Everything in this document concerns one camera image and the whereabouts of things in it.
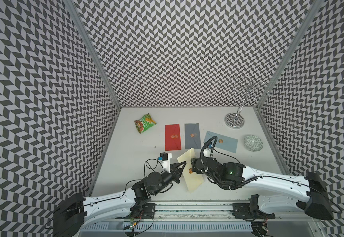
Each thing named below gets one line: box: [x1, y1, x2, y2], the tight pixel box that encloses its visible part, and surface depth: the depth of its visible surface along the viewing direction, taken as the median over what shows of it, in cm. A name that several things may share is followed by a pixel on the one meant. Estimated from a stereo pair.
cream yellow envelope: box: [176, 147, 205, 193], surface depth 73 cm
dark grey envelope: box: [184, 122, 202, 150], surface depth 107 cm
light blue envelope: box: [203, 130, 239, 154], surface depth 101 cm
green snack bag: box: [133, 112, 157, 134], surface depth 107 cm
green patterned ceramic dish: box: [243, 134, 264, 152], surface depth 97 cm
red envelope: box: [164, 123, 182, 151], surface depth 103 cm
